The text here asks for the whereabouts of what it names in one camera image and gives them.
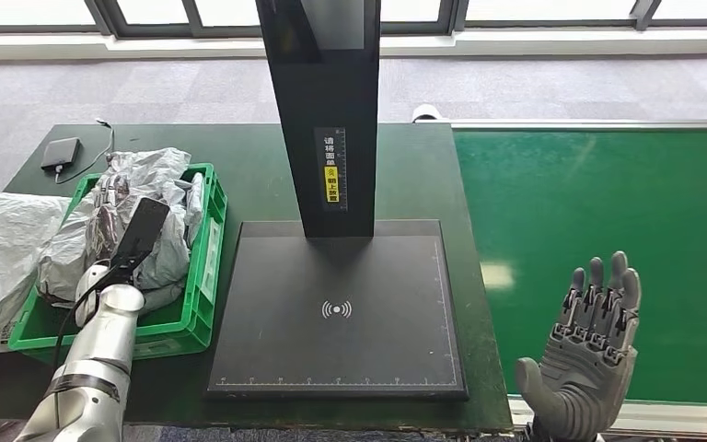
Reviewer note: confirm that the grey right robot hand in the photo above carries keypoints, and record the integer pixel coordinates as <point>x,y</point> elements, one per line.
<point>585,366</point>

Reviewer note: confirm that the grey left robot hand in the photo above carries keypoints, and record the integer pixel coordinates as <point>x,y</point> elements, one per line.
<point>106,226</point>

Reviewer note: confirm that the green conveyor belt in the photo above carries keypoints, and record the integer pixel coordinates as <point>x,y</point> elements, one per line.
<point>573,183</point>

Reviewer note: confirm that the black power bank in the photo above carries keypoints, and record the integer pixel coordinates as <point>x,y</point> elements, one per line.
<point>61,153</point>

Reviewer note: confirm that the large crumpled white bag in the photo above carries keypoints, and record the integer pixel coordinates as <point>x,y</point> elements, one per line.
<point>0,256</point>

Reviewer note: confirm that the green plastic crate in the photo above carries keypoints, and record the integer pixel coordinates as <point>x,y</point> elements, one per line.
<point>201,293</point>

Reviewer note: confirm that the black scanner column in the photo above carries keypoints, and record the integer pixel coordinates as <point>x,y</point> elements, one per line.
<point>304,122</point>

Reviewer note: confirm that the black and yellow column label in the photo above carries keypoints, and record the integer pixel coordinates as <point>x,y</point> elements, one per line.
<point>331,183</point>

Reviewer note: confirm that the small white round object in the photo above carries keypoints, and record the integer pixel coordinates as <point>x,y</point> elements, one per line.
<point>426,113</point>

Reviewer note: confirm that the white windowsill ledge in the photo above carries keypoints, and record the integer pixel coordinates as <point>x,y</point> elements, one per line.
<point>512,41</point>

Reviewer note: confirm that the dark window frame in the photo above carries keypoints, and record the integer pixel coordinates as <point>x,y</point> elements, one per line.
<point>231,24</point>

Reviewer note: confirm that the black scanner base plate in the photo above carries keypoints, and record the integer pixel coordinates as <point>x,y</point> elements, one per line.
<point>341,348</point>

